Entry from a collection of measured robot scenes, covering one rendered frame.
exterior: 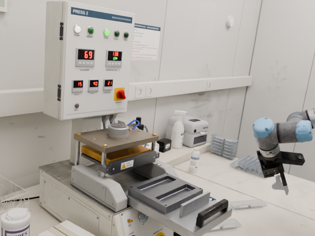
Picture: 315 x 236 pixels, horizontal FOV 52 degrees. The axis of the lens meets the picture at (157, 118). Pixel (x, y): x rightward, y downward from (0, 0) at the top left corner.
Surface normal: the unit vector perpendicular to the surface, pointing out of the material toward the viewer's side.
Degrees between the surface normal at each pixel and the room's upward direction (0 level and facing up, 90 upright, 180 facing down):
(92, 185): 90
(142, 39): 90
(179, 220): 0
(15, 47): 90
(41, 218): 0
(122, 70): 90
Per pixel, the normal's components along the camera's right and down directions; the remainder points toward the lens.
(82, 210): -0.66, 0.11
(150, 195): 0.11, -0.97
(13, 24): 0.80, 0.22
